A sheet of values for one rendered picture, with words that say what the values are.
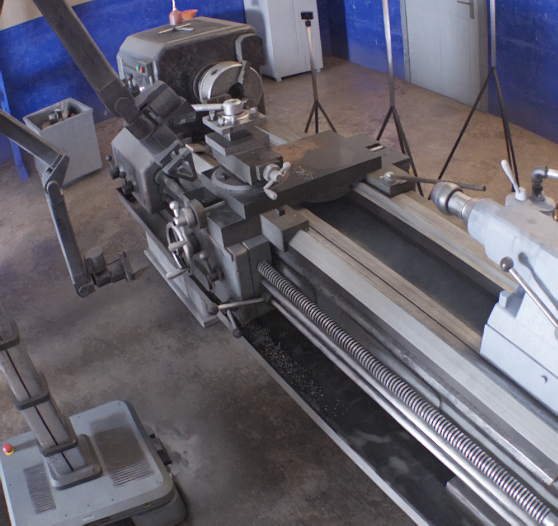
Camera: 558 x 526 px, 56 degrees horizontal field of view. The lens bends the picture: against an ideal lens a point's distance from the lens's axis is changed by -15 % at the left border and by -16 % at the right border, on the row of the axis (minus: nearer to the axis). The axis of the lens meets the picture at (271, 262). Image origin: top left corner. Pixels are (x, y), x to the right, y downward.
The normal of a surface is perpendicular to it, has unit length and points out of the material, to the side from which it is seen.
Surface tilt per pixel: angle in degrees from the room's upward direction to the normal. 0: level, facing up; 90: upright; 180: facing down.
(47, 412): 90
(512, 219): 0
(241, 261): 90
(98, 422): 0
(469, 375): 36
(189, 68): 90
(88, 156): 90
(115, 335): 0
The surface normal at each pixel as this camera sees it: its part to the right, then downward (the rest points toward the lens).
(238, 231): 0.51, 0.44
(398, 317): -0.58, -0.45
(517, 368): -0.85, 0.37
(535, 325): -0.82, 0.00
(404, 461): -0.10, -0.82
